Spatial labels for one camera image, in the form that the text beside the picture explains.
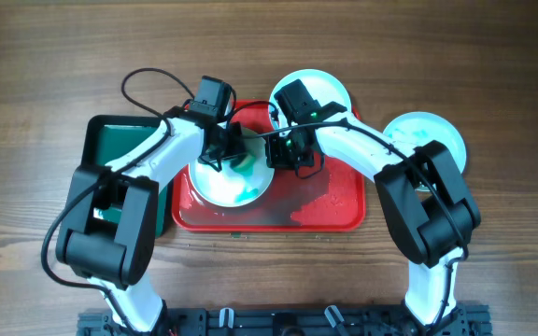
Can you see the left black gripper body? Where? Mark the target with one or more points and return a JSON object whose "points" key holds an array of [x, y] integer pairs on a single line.
{"points": [[231, 144]]}

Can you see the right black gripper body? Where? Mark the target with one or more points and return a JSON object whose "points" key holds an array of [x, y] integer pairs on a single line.
{"points": [[286, 153]]}

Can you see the green yellow sponge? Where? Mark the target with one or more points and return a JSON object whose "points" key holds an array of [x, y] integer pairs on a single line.
{"points": [[243, 163]]}

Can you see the white plate green smear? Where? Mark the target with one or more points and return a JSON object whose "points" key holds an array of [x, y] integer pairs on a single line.
{"points": [[421, 127]]}

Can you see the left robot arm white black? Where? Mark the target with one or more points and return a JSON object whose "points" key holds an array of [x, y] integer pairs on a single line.
{"points": [[106, 232]]}

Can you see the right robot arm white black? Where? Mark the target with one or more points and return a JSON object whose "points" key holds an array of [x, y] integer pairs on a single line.
{"points": [[428, 207]]}

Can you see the red plastic tray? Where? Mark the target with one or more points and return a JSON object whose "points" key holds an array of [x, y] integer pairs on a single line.
{"points": [[330, 196]]}

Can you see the dark green tray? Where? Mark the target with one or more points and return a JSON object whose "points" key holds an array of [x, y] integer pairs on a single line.
{"points": [[109, 137]]}

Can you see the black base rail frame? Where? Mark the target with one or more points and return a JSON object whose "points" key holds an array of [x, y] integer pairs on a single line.
{"points": [[465, 320]]}

